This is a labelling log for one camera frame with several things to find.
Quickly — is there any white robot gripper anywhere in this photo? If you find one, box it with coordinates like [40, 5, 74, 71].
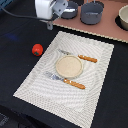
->
[35, 0, 68, 30]

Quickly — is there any grey frying pan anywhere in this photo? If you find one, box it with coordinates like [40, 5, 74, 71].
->
[61, 1, 78, 19]

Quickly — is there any red tomato-shaped sausage toy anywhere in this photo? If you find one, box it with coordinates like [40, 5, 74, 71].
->
[32, 44, 43, 56]

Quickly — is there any pink stove board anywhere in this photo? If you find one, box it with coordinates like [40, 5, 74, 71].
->
[53, 0, 128, 43]

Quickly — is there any grey cooking pot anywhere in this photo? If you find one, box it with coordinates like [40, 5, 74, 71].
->
[80, 2, 103, 25]

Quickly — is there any round beige plate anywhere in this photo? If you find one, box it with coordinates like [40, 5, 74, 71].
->
[55, 55, 83, 78]

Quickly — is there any beige bowl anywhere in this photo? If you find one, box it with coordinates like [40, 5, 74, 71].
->
[119, 5, 128, 30]

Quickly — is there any woven beige placemat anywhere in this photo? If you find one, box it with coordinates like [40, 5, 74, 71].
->
[13, 31, 114, 128]

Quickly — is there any knife with wooden handle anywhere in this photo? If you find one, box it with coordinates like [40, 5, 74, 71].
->
[58, 49, 98, 63]

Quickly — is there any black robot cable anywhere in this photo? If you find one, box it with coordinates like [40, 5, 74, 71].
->
[0, 4, 42, 21]

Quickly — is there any fork with wooden handle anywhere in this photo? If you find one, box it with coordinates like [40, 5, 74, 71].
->
[44, 72, 85, 89]

